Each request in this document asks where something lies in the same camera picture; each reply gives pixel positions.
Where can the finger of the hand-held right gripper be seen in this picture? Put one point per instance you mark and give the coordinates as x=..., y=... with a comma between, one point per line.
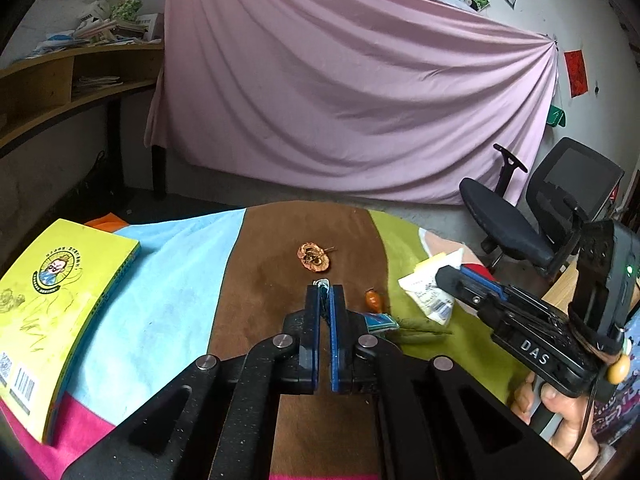
x=465, y=290
x=482, y=279

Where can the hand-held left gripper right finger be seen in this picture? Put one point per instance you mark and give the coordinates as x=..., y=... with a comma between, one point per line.
x=337, y=340

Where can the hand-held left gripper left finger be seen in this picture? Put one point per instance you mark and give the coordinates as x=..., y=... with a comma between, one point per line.
x=312, y=340

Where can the white packet green strip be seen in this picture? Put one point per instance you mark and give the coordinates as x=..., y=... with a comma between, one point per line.
x=425, y=290

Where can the small blue wrapper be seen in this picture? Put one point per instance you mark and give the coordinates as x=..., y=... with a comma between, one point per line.
x=382, y=321

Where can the green vegetable pod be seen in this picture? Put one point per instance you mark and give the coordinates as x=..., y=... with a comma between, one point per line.
x=425, y=326

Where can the dried orange fruit peel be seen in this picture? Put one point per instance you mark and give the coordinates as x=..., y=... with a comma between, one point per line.
x=312, y=258

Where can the person's right hand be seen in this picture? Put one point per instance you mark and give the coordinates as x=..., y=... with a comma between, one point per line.
x=565, y=425

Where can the black mesh office chair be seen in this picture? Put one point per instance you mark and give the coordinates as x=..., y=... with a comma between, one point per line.
x=500, y=220

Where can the brown band with wooden bead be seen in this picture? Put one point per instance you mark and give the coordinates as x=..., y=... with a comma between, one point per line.
x=617, y=369

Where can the blue printed curtain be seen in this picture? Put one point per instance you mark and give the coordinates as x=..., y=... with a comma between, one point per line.
x=622, y=410

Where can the colourful patchwork cloth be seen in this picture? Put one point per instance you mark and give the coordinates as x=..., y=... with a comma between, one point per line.
x=165, y=310

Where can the pink hanging bed sheet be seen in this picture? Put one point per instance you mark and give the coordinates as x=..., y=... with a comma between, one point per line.
x=325, y=85

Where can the yellow book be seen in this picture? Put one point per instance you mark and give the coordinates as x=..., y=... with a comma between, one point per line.
x=60, y=310

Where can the papers inside shelf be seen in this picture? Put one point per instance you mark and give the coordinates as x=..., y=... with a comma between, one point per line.
x=97, y=82

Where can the white cardboard box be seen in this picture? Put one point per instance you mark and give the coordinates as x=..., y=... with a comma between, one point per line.
x=150, y=27

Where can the pile of papers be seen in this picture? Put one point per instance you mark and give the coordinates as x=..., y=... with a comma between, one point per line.
x=85, y=37

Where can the green patterned bag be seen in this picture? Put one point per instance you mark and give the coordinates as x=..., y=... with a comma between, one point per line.
x=126, y=9

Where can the wooden shelf desk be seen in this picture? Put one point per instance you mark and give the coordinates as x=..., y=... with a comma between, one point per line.
x=40, y=67

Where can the white plastic bag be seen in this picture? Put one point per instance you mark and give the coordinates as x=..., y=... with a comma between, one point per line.
x=92, y=11

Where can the red paper wall decoration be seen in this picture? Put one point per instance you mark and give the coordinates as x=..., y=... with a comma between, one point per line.
x=575, y=74

